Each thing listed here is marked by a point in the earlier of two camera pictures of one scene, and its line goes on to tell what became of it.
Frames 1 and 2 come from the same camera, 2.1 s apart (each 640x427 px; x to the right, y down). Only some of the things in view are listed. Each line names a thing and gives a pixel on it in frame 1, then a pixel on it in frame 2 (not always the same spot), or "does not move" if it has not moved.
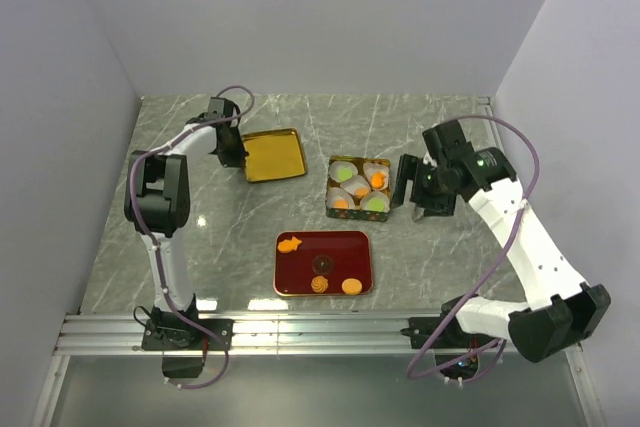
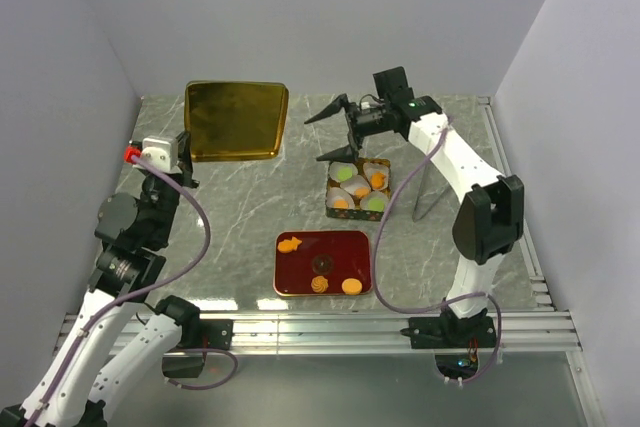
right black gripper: (410, 168) to (345, 153)
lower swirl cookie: (319, 284) does not move
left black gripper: (236, 159) to (184, 161)
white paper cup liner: (339, 193) does not move
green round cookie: (344, 174) does not move
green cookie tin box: (358, 188) does not move
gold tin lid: (273, 155) to (228, 120)
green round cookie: (375, 204) does not move
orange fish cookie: (377, 180) does not move
